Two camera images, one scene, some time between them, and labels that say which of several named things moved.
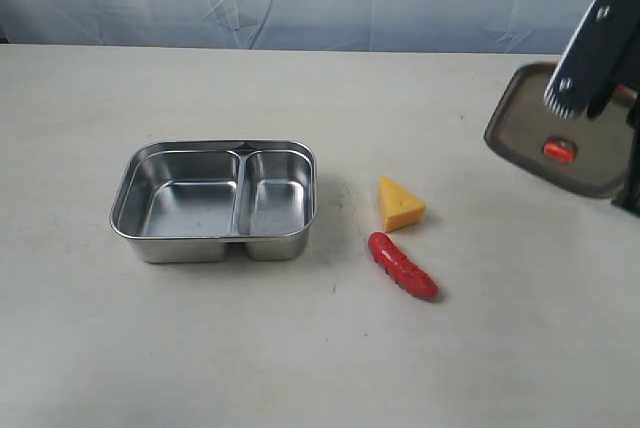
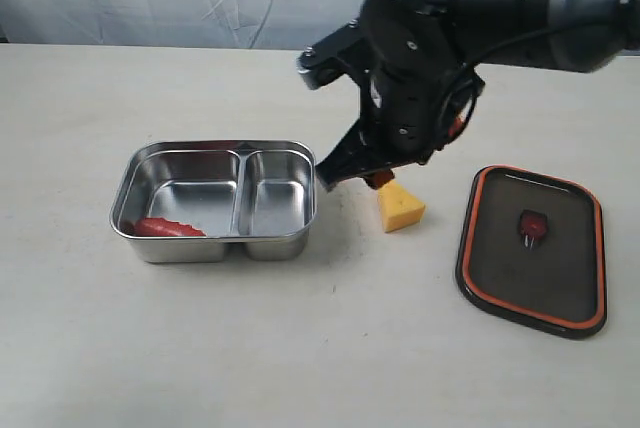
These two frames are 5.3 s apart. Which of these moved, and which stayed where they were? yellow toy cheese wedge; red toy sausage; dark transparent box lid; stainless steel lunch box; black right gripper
Moved: red toy sausage; dark transparent box lid; black right gripper
Stayed: stainless steel lunch box; yellow toy cheese wedge
